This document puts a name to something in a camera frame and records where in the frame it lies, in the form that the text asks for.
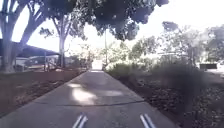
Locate robot's own part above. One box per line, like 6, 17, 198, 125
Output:
71, 114, 89, 128
139, 113, 158, 128

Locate large forked-trunk tree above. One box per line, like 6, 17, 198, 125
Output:
0, 0, 51, 74

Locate grey concrete path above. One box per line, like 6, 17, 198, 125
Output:
0, 69, 181, 128

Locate green bushes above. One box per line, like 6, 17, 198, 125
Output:
105, 59, 158, 79

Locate thin pole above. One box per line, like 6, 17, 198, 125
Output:
104, 29, 109, 66

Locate slender-trunk tree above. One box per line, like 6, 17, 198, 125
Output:
39, 0, 170, 69

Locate leaf-strewn bare ground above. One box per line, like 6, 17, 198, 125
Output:
0, 68, 88, 118
106, 68, 224, 128

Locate dark-roofed house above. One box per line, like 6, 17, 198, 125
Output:
0, 38, 73, 72

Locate row of trees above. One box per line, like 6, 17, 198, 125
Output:
108, 21, 224, 68

